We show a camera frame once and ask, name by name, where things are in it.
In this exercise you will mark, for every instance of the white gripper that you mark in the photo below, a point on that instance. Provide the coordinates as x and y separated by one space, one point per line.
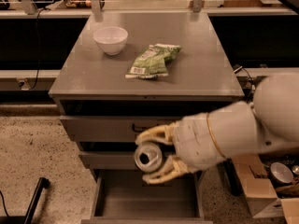
193 141

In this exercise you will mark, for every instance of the green soda can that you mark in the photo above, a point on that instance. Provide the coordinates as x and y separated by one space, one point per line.
148 157

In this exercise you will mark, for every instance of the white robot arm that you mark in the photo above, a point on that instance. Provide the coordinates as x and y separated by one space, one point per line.
269 123

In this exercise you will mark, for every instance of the bottom grey open drawer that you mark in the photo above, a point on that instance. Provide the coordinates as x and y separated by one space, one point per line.
121 197

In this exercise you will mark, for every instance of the middle grey drawer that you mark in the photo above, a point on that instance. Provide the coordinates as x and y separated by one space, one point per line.
108 160

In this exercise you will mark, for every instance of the grey metal drawer cabinet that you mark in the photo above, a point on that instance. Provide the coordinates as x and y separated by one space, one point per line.
93 83

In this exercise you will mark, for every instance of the top grey drawer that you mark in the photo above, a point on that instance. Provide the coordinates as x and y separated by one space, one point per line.
109 128

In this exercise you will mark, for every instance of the black pole beside cabinet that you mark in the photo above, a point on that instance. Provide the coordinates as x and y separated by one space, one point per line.
233 180

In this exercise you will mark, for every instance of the green chip bag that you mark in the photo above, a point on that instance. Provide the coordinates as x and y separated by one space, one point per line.
151 62

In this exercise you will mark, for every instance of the brown cardboard box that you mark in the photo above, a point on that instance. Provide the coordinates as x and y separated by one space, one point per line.
259 192

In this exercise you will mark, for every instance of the metal bowl in box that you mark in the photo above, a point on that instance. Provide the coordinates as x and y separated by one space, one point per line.
281 173

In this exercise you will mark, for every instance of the white ceramic bowl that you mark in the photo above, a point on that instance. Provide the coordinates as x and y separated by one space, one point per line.
111 40

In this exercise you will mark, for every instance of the black stand leg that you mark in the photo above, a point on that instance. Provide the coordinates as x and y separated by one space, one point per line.
43 183

